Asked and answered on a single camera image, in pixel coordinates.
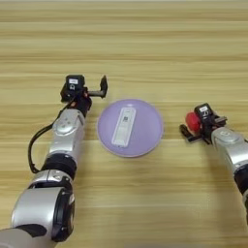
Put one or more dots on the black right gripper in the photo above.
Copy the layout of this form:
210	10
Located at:
208	127

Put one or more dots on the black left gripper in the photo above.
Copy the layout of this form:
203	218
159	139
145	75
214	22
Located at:
80	101

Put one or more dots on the red cube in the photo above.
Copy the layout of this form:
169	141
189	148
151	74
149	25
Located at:
192	122

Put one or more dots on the white remote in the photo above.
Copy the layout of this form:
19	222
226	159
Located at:
124	127

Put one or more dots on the purple round plate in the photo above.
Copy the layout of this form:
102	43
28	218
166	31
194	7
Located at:
148	129

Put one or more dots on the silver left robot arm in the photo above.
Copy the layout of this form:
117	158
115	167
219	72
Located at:
64	135

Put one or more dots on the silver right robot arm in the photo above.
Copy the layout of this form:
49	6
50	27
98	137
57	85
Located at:
229	145

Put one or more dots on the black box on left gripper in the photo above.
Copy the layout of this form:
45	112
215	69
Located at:
75	83

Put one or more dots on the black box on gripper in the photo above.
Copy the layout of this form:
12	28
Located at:
75	83
203	111

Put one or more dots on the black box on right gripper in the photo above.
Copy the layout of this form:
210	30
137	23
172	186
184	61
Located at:
203	111

